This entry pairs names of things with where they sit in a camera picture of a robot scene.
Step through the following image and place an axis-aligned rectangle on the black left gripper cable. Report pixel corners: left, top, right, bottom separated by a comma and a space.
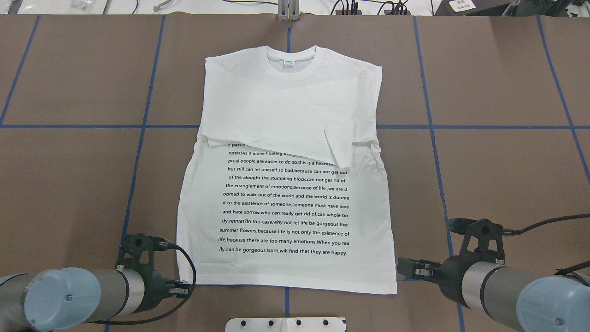
88, 238, 198, 326

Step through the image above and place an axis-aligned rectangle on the aluminium frame post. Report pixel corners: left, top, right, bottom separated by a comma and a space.
277, 0, 301, 21

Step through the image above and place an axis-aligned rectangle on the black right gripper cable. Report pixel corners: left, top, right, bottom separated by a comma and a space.
445, 214, 590, 237

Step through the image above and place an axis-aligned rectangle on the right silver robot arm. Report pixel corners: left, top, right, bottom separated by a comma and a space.
397, 217, 590, 332

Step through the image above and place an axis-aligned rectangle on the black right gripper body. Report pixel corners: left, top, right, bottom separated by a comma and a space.
397, 219, 504, 306

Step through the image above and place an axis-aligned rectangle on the white long-sleeve printed shirt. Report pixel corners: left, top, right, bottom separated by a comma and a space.
176, 46, 397, 295

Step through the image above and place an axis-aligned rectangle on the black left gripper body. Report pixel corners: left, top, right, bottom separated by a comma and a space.
116, 233, 194, 316

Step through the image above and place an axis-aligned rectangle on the black box with white label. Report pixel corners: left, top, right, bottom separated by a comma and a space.
434, 0, 520, 17

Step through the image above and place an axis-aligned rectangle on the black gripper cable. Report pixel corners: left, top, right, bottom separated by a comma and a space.
88, 238, 198, 326
445, 214, 590, 237

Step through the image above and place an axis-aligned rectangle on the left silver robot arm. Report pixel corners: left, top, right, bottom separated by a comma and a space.
0, 233, 197, 332

